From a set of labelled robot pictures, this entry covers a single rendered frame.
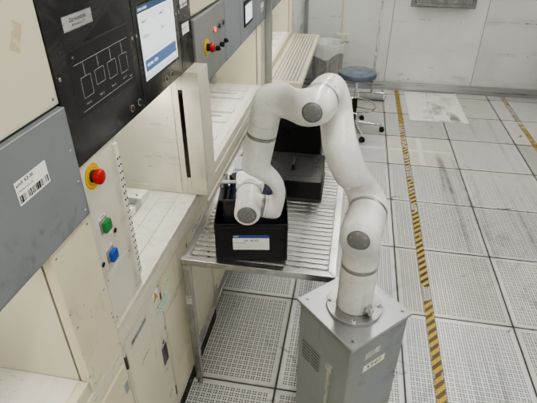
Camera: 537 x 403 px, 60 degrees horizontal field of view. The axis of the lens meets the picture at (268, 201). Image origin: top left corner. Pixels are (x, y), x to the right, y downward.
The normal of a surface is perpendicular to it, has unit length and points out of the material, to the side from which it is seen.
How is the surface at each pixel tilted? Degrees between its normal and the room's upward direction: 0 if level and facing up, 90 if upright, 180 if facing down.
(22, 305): 90
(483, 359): 0
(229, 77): 90
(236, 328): 0
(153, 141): 90
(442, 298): 0
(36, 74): 90
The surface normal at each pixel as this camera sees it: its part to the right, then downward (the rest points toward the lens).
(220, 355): 0.00, -0.84
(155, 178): -0.18, 0.53
